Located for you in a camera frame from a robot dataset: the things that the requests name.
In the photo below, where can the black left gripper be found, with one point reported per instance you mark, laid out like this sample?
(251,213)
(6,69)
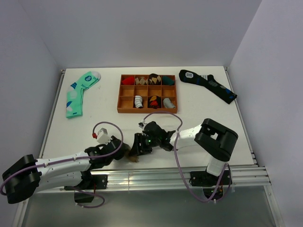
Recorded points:
(121,153)

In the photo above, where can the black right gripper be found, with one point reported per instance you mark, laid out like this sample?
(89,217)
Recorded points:
(137,149)

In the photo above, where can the tan brown ribbed sock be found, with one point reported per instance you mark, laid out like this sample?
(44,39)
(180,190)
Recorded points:
(133,159)

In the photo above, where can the orange compartment tray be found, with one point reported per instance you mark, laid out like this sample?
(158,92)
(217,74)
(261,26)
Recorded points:
(127,93)

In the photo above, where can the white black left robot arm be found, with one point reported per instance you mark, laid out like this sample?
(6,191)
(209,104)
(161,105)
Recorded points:
(29,175)

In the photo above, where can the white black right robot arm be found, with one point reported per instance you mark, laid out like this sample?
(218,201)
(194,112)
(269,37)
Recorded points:
(217,140)

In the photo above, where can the black red argyle rolled sock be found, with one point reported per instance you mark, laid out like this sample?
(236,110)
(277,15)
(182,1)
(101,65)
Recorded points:
(154,102)

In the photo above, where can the grey rolled sock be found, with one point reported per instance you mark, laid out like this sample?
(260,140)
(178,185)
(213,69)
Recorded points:
(167,103)

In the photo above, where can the white striped rolled sock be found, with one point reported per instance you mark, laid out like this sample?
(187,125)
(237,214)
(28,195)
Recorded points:
(138,102)

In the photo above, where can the beige argyle rolled sock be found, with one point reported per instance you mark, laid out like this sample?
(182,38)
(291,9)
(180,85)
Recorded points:
(141,81)

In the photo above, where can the brown argyle rolled sock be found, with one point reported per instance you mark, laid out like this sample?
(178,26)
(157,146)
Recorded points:
(154,79)

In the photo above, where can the dark teal rolled sock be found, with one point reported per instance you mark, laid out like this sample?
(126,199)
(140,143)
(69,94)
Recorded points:
(168,81)

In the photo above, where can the mint green patterned sock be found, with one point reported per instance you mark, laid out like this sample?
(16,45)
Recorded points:
(74,103)

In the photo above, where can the black blue patterned sock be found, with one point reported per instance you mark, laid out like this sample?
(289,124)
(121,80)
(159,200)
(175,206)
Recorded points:
(209,83)

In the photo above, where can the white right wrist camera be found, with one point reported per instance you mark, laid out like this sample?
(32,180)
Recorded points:
(142,124)

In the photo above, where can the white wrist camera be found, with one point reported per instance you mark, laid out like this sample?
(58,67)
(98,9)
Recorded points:
(142,124)
(103,137)

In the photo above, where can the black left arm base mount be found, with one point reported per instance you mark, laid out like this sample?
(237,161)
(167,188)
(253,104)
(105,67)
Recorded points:
(86,191)

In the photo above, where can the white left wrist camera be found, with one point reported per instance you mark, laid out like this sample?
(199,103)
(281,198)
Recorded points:
(103,137)

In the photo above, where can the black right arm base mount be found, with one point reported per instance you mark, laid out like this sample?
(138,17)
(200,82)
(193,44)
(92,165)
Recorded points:
(206,180)

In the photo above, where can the aluminium table edge rail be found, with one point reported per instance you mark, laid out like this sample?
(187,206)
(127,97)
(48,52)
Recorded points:
(66,137)

